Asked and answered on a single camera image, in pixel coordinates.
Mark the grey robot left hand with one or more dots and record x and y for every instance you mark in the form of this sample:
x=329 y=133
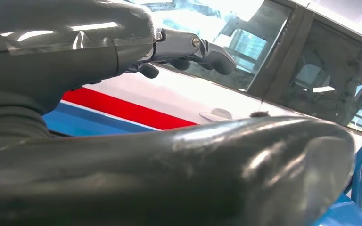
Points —
x=199 y=174

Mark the white car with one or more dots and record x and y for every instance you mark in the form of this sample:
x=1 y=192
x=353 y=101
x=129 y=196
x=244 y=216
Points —
x=168 y=93

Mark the blue metal shelf rack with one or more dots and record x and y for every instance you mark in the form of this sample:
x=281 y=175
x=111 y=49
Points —
x=74 y=124

